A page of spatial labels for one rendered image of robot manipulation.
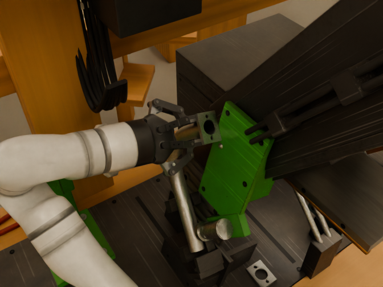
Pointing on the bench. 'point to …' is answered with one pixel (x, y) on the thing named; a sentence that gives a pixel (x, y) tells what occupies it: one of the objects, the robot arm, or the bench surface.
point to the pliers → (8, 226)
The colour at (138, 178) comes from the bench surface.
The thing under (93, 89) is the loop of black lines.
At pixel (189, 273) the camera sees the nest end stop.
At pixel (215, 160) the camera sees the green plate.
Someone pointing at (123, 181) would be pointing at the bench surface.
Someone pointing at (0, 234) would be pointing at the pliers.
